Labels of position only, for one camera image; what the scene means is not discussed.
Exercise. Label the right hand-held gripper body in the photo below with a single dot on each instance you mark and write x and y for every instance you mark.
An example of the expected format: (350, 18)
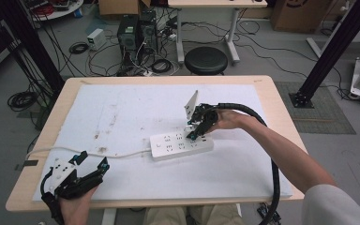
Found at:
(204, 117)

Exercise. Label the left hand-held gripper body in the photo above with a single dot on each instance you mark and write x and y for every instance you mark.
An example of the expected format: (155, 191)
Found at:
(61, 175)

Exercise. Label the white power strip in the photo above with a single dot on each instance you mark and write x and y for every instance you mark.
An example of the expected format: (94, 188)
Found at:
(168, 146)

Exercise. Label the person's right hand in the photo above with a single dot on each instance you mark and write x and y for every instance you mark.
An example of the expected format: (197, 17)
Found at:
(229, 120)

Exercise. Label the person's left hand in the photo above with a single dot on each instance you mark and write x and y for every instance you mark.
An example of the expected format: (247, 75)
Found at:
(76, 206)

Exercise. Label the black tape strip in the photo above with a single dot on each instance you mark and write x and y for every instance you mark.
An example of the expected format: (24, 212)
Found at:
(28, 163)

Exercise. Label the white table leg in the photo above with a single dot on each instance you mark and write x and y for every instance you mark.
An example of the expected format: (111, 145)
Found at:
(108, 217)

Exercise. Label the white foam mat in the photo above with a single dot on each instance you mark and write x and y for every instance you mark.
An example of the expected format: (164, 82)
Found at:
(137, 106)

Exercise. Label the black round stool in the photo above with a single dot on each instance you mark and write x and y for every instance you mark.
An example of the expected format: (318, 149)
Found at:
(205, 60)

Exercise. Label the light wooden table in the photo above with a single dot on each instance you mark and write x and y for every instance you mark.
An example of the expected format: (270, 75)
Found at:
(56, 103)

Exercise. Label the person's left leg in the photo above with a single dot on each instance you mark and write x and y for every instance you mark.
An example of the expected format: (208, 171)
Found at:
(164, 217)

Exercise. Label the person's leg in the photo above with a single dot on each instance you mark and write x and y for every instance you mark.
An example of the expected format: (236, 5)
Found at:
(164, 217)
(218, 216)

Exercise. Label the person's right leg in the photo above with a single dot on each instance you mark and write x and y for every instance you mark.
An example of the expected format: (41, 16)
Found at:
(218, 216)

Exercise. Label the black computer tower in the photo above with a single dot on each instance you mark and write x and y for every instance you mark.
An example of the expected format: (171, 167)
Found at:
(148, 31)
(127, 34)

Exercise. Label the white-legged desk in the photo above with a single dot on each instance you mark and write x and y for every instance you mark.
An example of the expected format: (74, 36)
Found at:
(215, 3)

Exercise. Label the white power supply box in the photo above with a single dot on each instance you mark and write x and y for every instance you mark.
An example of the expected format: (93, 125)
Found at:
(96, 39)

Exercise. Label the grey floor mat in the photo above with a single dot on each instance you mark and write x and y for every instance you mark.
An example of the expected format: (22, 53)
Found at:
(325, 115)

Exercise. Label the black metal stand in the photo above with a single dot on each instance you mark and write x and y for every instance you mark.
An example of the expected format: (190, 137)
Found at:
(334, 47)
(34, 43)

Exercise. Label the small cardboard box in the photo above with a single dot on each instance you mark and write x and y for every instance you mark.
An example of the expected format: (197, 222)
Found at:
(118, 6)

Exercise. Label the large cardboard box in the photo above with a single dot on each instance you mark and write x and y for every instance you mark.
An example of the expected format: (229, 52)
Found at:
(300, 15)

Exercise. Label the round white table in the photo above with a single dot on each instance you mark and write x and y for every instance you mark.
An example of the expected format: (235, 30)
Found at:
(59, 14)

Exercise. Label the person's white sleeve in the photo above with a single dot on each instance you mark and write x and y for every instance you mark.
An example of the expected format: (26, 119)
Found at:
(334, 207)

